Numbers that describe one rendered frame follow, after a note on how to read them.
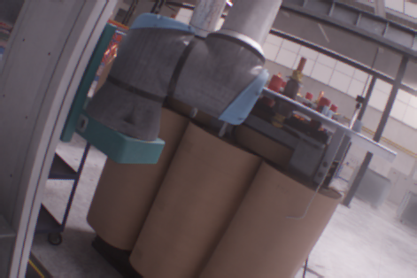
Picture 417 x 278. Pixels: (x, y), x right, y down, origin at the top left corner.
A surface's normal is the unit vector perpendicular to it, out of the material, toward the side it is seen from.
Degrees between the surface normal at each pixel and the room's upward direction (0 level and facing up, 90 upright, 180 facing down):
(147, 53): 90
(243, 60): 81
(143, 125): 70
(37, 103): 90
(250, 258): 90
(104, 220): 90
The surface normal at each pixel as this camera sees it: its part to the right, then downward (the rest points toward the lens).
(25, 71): -0.45, -0.08
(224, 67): -0.02, -0.06
